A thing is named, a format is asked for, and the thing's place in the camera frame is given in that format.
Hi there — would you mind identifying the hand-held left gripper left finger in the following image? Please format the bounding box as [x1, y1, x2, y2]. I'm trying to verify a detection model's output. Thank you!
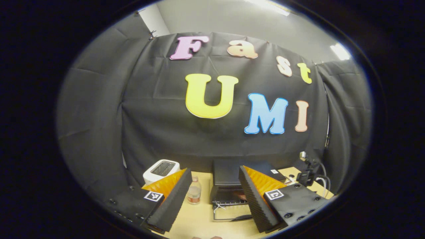
[104, 168, 193, 234]

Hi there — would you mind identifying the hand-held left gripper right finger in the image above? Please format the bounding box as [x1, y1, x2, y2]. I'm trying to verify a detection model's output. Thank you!
[238, 165, 330, 234]

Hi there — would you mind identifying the black electric oven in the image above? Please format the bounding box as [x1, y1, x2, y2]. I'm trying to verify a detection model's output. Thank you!
[211, 159, 288, 222]

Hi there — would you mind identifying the red label plastic bottle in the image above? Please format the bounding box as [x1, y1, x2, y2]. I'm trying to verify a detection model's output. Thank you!
[187, 176, 202, 205]

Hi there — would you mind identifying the white toaster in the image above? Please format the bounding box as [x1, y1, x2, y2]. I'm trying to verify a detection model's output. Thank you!
[143, 159, 181, 186]

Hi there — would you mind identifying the black backdrop cloth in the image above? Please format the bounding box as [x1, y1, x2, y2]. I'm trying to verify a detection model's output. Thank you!
[56, 13, 372, 199]

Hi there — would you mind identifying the white cable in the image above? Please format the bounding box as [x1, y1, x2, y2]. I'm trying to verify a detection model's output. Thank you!
[315, 162, 332, 199]

